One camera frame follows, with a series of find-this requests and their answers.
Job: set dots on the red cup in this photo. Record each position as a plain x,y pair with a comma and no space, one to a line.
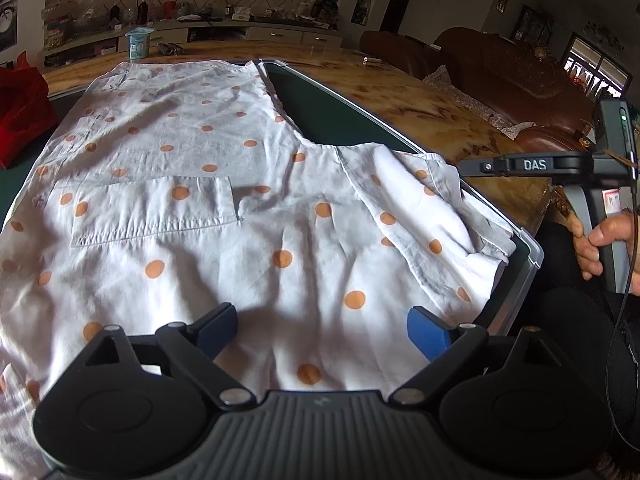
168,10

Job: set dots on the white blue yogurt cup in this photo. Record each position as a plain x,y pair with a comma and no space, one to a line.
137,45

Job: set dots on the red garment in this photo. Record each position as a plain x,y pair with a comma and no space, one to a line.
20,110

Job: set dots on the white orange-dotted shirt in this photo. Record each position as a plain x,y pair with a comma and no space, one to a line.
200,160

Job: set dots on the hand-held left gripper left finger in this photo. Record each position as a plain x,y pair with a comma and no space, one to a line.
222,327

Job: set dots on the window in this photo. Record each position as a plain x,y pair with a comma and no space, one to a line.
595,65

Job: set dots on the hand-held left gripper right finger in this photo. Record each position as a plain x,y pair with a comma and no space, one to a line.
425,332

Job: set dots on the green framed mat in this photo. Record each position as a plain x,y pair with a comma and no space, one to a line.
330,110

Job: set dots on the orange rubber band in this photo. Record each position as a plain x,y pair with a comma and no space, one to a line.
620,157

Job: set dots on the small wall photo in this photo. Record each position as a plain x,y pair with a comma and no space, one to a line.
362,10

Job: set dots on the person's dark clothing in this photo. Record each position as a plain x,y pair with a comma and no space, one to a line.
565,310

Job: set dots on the small white tube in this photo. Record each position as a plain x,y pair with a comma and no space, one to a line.
371,60

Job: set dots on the brown leather armchair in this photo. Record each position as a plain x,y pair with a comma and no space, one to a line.
395,50

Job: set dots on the framed picture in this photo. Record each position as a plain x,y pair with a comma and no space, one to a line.
532,25

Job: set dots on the black white wall poster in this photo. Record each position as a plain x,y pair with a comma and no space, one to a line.
7,25

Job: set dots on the dark key bunch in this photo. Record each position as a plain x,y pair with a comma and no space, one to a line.
170,49

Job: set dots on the person's right hand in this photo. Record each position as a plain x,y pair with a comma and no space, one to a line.
589,260

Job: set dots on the brown leather sofa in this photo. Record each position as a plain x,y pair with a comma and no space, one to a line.
525,80

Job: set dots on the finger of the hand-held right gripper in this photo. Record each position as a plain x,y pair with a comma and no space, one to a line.
482,167

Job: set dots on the red plastic bag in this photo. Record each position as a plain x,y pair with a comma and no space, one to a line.
21,59

